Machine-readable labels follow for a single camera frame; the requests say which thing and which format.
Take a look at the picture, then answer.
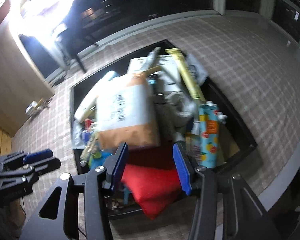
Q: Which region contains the brown white paper package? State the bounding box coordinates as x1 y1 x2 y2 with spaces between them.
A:
96 73 160 149

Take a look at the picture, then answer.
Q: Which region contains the yellow gold long packet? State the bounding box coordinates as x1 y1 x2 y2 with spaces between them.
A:
165 48 206 104

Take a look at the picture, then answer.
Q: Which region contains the red cloth pouch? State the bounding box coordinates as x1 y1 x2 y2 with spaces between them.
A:
121 147 191 221

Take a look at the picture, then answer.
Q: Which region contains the white tissue pack with icons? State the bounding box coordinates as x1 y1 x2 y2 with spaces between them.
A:
25 101 38 116

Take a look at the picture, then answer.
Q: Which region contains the tan keychain with metal rings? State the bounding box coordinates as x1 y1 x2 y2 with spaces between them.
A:
35 98 52 112

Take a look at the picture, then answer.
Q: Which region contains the grey rolled cloth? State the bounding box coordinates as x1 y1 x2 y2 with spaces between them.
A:
153 92 196 142

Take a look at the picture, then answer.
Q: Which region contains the cardboard box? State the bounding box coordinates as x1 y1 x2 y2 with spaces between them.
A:
0 24 55 136

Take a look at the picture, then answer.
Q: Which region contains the white paper box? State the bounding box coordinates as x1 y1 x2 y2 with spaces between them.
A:
127 55 181 94

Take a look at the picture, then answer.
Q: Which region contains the white cream tube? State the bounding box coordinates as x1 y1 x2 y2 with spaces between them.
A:
74 70 118 123

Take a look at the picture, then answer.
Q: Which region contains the black desk leg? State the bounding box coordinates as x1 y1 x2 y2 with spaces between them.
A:
57 23 98 74

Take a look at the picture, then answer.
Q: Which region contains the light blue patterned spray can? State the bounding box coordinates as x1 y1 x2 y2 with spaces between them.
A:
198 101 227 169

